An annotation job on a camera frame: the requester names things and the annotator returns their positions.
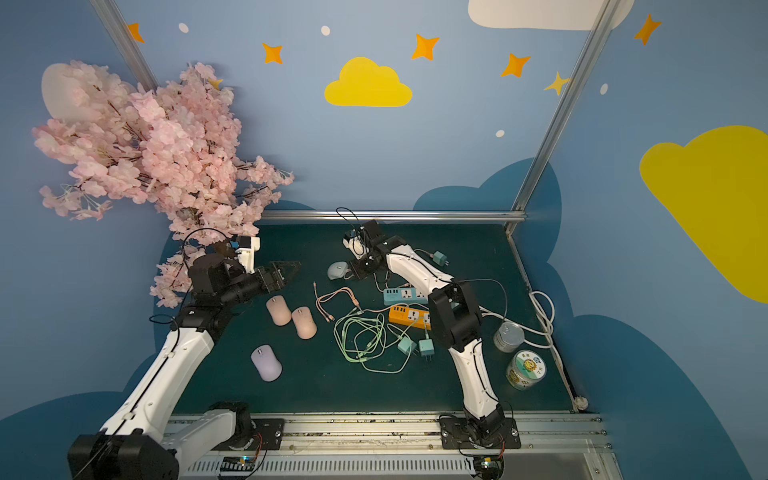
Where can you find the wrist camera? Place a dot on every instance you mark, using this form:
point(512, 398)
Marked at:
point(354, 242)
point(246, 248)

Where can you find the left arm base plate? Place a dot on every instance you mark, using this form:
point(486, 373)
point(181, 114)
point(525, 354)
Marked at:
point(263, 434)

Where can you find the teal power strip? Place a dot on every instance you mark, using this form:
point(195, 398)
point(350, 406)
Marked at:
point(403, 295)

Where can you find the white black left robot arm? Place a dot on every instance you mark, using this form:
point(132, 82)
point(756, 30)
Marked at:
point(132, 443)

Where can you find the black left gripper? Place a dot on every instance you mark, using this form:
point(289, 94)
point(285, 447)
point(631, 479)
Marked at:
point(264, 279)

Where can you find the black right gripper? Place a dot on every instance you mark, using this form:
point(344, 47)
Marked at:
point(365, 262)

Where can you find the aluminium frame rail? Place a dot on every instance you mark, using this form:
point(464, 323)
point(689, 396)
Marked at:
point(327, 216)

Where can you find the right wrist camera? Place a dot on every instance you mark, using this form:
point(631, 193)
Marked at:
point(354, 242)

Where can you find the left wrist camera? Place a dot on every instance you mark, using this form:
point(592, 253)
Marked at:
point(246, 248)

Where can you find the pale green wireless mouse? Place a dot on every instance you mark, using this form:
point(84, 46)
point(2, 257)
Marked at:
point(339, 270)

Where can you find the orange power strip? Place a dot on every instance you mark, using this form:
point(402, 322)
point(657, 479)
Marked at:
point(409, 317)

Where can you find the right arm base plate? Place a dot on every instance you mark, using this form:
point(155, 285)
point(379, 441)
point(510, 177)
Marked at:
point(458, 433)

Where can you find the pink cherry blossom tree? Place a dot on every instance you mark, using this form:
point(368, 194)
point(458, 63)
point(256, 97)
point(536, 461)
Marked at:
point(174, 147)

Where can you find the silver tin can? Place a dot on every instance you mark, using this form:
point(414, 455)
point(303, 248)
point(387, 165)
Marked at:
point(508, 337)

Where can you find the teal charger with green cable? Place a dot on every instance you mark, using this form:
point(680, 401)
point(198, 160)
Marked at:
point(406, 346)

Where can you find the lilac wireless mouse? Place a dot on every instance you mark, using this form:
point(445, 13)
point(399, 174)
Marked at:
point(266, 362)

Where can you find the pink wireless mouse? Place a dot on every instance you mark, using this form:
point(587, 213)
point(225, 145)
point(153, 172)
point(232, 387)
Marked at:
point(279, 311)
point(304, 323)

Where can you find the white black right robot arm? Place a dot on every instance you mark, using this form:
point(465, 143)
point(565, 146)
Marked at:
point(455, 318)

